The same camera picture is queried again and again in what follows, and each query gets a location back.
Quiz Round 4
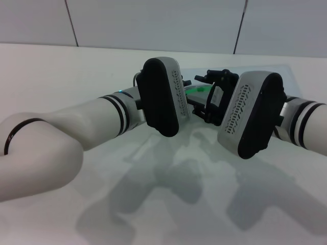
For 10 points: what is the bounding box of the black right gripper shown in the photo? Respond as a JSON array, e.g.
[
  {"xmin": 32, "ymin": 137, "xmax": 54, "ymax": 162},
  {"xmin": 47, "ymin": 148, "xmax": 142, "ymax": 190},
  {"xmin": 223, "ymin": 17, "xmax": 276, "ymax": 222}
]
[{"xmin": 180, "ymin": 68, "xmax": 239, "ymax": 127}]

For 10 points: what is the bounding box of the transparent document bag green zipper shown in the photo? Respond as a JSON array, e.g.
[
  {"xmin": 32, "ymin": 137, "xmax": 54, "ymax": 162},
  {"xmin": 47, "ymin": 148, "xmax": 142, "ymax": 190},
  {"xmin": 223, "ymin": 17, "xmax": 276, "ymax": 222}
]
[{"xmin": 181, "ymin": 63, "xmax": 301, "ymax": 103}]

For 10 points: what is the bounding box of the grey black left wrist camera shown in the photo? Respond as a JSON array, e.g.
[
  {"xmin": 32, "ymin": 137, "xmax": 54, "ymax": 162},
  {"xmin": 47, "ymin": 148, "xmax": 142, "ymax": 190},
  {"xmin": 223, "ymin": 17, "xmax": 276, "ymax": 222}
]
[{"xmin": 135, "ymin": 57, "xmax": 191, "ymax": 138}]

